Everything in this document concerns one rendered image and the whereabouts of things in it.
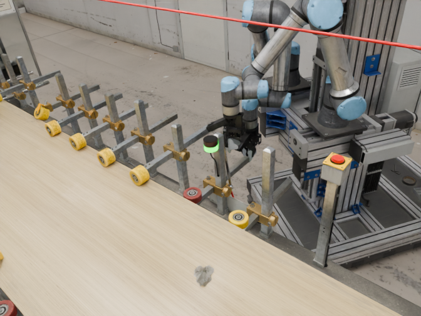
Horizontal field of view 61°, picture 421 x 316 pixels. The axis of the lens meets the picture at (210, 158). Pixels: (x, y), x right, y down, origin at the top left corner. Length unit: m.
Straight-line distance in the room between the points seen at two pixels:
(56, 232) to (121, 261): 0.33
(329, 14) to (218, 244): 0.91
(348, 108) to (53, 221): 1.30
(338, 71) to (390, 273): 1.46
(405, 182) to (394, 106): 0.89
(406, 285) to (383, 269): 0.15
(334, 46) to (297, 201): 1.36
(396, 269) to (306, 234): 0.60
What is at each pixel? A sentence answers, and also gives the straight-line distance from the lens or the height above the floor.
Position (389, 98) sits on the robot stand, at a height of 1.04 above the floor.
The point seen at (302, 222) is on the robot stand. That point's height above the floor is 0.21.
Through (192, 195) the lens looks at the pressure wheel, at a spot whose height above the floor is 0.90.
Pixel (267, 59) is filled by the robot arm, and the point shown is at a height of 1.38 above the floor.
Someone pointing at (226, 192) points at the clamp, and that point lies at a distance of 1.65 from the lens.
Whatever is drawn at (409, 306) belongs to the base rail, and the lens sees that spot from 1.58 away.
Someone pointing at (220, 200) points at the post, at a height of 0.79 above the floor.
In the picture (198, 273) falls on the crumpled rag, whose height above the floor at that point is 0.91.
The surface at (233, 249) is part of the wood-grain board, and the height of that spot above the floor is 0.90.
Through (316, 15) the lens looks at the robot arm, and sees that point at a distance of 1.40.
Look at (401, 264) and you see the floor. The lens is 2.66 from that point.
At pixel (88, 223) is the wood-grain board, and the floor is 0.90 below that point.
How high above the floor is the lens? 1.94
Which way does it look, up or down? 36 degrees down
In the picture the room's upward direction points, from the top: 5 degrees counter-clockwise
